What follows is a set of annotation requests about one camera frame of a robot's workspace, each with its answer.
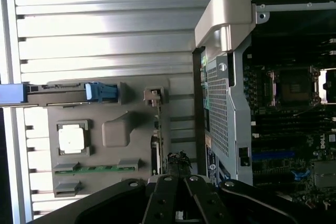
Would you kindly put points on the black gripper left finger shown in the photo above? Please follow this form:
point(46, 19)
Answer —
point(110, 200)

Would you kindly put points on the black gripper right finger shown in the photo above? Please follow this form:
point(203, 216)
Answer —
point(244, 200)

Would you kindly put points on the green RAM stick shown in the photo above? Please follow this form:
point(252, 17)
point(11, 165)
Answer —
point(97, 169)

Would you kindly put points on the blue expansion slot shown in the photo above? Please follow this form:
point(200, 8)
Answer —
point(273, 154)

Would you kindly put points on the blue slot latch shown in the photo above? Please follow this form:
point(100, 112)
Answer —
point(300, 175)

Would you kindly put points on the silver CPU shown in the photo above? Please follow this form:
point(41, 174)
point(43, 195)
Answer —
point(71, 140)

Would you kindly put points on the dark Dell motherboard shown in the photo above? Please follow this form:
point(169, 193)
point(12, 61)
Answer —
point(286, 140)

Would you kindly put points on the grey open PC case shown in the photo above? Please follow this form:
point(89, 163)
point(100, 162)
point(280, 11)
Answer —
point(236, 119)

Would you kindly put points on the grey chipset heat sink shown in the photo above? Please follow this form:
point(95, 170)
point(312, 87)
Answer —
point(325, 173)

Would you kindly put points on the grey parts rack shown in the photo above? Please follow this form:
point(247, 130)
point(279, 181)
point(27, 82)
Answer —
point(141, 119)

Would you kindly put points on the black RAM slot bank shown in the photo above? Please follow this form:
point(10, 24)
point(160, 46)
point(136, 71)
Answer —
point(291, 125)

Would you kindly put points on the dark grey disk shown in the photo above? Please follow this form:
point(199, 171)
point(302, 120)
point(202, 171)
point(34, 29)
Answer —
point(60, 95)

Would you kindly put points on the CPU socket with black cover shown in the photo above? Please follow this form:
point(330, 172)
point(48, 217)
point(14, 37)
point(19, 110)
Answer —
point(329, 86)

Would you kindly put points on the blue disk carrier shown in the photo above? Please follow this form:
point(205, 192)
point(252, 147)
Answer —
point(11, 95)

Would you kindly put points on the graphics card with metal bracket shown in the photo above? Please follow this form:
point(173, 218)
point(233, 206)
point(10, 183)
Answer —
point(160, 119)

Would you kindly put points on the CPU socket with metal frame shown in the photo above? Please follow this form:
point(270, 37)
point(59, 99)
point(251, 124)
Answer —
point(294, 87)

